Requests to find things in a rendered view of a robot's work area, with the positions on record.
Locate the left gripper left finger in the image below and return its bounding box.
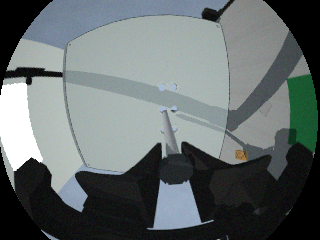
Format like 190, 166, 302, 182
75, 143, 162, 228

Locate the small orange flat bar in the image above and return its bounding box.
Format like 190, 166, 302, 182
235, 150, 248, 161

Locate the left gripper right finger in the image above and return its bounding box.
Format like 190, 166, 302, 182
181, 141, 272, 223

